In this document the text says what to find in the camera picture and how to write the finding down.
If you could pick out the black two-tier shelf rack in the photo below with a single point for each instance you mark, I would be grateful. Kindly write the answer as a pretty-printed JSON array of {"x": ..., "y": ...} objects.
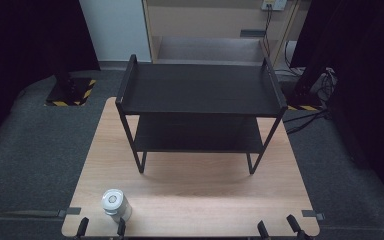
[{"x": 200, "y": 87}]

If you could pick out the white panel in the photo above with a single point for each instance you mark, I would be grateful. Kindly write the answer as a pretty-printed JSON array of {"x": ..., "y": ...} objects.
[{"x": 116, "y": 30}]

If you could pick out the black stand base striped tape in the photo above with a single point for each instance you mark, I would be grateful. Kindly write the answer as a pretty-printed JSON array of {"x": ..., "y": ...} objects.
[
  {"x": 301, "y": 98},
  {"x": 70, "y": 93}
]

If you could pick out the white cylindrical bottle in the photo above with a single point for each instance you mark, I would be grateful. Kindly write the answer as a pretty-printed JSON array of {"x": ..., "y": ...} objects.
[{"x": 114, "y": 204}]

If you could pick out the light wooden cabinet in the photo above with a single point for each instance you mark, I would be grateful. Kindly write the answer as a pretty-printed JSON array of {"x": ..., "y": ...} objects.
[{"x": 210, "y": 30}]

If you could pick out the white power strip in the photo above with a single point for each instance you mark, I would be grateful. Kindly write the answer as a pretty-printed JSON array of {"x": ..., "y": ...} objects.
[{"x": 274, "y": 4}]

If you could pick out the dark curtain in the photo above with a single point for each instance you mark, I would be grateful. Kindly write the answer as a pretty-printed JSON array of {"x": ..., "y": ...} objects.
[
  {"x": 23, "y": 43},
  {"x": 366, "y": 66}
]

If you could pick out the grey tape piece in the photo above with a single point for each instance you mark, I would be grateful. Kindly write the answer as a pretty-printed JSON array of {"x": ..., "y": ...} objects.
[
  {"x": 70, "y": 211},
  {"x": 312, "y": 214}
]

